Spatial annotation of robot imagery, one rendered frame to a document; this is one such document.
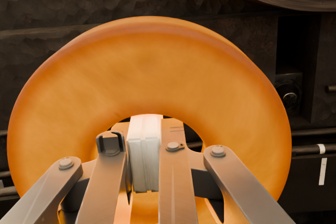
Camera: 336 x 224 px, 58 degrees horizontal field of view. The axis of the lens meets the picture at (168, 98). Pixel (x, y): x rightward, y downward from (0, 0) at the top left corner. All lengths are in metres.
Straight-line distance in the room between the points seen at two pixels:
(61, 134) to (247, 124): 0.09
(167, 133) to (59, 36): 0.33
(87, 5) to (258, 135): 0.39
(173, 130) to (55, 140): 0.06
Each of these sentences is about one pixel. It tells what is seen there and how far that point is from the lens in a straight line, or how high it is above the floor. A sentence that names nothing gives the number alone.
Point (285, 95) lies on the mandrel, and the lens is 0.51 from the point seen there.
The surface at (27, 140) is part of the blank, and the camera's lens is 0.17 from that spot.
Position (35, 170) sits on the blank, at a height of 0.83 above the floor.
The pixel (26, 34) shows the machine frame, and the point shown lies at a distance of 0.48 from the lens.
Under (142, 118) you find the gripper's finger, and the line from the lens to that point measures 0.15.
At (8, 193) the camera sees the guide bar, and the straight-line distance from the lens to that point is 0.47.
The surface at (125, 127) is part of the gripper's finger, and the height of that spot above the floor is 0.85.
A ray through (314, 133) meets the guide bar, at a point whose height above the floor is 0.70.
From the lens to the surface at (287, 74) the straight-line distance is 0.52.
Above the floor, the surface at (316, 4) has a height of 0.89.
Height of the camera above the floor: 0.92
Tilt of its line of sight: 20 degrees down
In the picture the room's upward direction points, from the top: 4 degrees counter-clockwise
